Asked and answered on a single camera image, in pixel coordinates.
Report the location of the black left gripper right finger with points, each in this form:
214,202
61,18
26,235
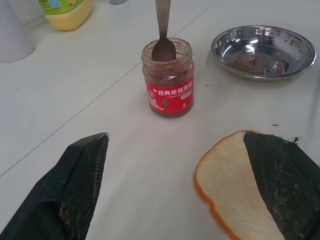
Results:
282,185

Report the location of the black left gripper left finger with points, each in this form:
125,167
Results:
62,197

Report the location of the bread slice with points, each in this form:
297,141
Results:
225,185

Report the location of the red label jam jar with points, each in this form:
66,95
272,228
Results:
168,77

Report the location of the metal spoon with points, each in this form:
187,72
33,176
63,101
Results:
163,37

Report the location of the stainless steel bowl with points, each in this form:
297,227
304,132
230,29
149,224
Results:
263,51

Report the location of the white cylindrical container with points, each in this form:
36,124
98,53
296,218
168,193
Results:
15,30

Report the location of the yellow bottle green label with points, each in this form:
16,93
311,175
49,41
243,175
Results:
67,13

